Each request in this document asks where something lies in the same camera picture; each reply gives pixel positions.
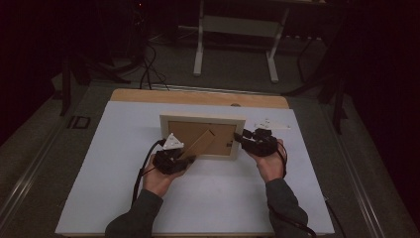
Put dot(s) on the person's left hand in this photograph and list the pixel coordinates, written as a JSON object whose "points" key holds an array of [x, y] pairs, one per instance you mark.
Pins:
{"points": [[158, 183]]}

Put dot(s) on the person's right hand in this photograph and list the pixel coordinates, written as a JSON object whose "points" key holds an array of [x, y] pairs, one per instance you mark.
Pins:
{"points": [[272, 165]]}

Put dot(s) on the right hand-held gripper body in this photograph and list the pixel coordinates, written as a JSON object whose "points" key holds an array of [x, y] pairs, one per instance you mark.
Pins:
{"points": [[262, 143]]}

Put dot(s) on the white table mat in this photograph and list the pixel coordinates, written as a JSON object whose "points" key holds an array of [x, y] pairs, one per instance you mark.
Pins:
{"points": [[214, 198]]}

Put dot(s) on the black metal stand leg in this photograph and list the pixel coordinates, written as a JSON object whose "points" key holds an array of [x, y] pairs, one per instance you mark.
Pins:
{"points": [[338, 105]]}

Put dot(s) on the white metal stand frame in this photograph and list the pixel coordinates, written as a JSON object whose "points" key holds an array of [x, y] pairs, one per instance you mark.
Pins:
{"points": [[237, 26]]}

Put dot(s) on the metal floor rail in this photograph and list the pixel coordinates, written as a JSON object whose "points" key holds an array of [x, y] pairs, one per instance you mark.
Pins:
{"points": [[356, 175], [26, 178]]}

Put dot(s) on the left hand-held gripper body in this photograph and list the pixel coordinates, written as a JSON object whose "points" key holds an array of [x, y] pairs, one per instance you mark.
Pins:
{"points": [[168, 162]]}

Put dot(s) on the black floor bracket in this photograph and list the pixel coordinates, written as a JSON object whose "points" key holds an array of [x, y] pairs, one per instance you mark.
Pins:
{"points": [[79, 122]]}

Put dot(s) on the beige wooden photo frame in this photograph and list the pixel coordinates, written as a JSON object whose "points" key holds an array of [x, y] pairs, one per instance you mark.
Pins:
{"points": [[198, 132]]}

